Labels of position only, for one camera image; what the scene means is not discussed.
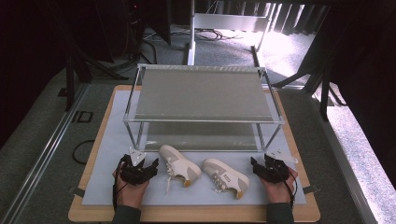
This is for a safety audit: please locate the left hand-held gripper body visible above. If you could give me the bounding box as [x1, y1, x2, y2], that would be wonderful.
[120, 147, 154, 187]

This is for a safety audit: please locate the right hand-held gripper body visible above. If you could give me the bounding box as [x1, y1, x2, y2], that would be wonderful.
[259, 148, 299, 185]

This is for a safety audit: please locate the white and beige sneaker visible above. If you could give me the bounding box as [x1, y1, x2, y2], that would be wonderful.
[159, 144, 203, 196]
[202, 158, 251, 201]

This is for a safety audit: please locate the metal two-tier shoe rack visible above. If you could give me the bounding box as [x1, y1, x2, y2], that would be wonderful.
[122, 63, 285, 154]

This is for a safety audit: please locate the person's right hand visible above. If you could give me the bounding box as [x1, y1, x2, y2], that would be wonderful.
[260, 167, 299, 205]

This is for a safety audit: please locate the person's left hand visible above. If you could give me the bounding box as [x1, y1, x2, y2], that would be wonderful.
[112, 167, 150, 209]

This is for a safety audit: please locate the white table mat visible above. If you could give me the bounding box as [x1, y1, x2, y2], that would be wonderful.
[80, 90, 308, 206]

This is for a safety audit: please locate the grey tape tab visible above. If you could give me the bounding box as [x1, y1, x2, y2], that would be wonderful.
[302, 184, 321, 195]
[68, 185, 86, 199]

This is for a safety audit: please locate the wooden table board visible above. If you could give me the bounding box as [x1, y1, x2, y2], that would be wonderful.
[67, 84, 322, 224]

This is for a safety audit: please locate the black tripod stand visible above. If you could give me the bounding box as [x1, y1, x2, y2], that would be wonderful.
[63, 46, 129, 113]
[272, 61, 348, 122]

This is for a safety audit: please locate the dark curtain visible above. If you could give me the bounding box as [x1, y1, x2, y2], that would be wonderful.
[0, 0, 115, 150]
[297, 0, 396, 190]

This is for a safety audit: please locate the white metal stand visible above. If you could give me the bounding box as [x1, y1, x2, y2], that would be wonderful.
[186, 0, 273, 66]

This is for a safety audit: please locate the grey pleated curtain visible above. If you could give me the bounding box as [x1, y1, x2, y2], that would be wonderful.
[214, 0, 332, 35]

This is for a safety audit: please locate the black computer tower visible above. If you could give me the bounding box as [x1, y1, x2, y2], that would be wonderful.
[124, 0, 173, 63]

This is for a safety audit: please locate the right hand-held gripper cable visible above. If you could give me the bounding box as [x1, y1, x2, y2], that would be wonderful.
[273, 163, 298, 210]

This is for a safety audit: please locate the hand-held gripper cable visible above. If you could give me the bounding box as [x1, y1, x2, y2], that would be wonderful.
[111, 158, 131, 213]
[273, 163, 298, 210]

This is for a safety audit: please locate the left hand-held gripper cable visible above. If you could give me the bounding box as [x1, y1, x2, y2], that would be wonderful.
[111, 158, 131, 213]

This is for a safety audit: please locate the black cable loop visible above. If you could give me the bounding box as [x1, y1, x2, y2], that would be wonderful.
[71, 138, 96, 166]

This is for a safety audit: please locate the black floor socket frame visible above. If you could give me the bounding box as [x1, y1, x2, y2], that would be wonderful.
[71, 109, 94, 124]

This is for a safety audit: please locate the metal floor rail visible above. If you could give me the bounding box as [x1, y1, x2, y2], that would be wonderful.
[310, 92, 379, 224]
[0, 83, 91, 224]

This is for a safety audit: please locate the bundle of floor cables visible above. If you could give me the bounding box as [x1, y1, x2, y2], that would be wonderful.
[173, 27, 241, 43]

